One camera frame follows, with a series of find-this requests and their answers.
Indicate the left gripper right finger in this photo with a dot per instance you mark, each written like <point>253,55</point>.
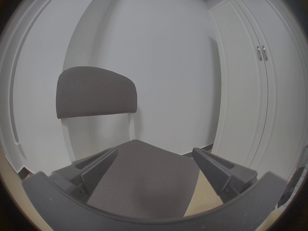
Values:
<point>221,174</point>

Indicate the grey padded white chair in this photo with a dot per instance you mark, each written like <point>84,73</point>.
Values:
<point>96,92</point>

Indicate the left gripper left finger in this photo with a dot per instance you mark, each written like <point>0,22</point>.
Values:
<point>93,169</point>

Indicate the white wardrobe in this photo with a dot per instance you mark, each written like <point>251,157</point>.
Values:
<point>240,80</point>

